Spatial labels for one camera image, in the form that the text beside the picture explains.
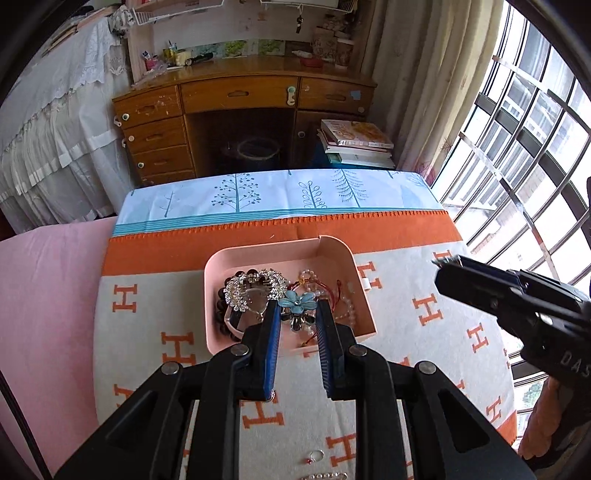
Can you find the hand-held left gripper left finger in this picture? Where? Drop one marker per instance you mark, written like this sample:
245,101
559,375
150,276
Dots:
272,346

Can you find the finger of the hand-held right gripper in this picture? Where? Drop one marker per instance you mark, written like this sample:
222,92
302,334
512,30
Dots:
485,293
517,276

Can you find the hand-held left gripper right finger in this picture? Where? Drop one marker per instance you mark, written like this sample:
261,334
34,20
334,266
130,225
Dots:
325,346

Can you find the blue flower brooch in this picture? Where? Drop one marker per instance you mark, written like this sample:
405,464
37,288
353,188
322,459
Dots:
295,300

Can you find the silver rhinestone hair clip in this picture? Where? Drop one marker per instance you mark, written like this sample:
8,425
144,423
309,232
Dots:
258,281

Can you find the pink plastic box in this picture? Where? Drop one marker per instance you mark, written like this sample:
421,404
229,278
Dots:
323,251

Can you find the person's right forearm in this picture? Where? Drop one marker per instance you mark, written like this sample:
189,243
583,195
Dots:
540,415

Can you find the orange patterned blanket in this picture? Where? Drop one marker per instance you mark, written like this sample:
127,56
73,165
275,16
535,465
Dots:
161,286

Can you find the pearl safety pin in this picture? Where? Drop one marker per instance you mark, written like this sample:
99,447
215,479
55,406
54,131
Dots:
323,476

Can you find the window with metal grille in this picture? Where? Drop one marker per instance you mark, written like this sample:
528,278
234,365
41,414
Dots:
526,141

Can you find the blue tree-print sheet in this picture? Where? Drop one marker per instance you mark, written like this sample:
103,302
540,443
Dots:
277,198

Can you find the dark trash bin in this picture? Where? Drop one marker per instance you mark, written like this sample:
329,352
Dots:
256,152

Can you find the stack of books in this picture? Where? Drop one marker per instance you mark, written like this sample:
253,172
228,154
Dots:
355,134

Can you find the beige curtain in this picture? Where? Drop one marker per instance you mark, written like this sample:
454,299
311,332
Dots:
415,69

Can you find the pink bed sheet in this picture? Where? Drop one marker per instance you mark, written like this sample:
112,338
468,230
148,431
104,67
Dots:
46,300

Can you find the wooden desk with drawers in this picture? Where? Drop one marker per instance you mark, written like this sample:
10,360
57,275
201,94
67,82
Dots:
240,92

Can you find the patterned paper cup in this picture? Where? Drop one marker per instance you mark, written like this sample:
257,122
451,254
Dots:
344,54

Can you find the black flashlight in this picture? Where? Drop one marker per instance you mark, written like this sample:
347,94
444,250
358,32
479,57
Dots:
201,58

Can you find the strip of green pictures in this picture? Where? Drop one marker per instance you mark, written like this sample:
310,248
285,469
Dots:
235,47

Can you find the pink pen cup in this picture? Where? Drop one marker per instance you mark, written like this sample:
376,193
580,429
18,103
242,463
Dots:
150,63

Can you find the green glass jar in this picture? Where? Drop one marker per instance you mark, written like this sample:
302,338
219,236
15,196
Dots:
171,54

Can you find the wooden bookshelf hutch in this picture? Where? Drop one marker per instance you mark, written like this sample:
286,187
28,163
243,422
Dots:
258,23

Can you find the hanging key bunch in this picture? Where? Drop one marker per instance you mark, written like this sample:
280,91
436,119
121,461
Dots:
299,22

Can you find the white lace cover cloth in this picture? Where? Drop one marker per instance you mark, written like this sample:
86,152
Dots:
55,92

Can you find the pile of books and papers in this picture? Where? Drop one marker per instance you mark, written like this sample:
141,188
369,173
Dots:
94,16

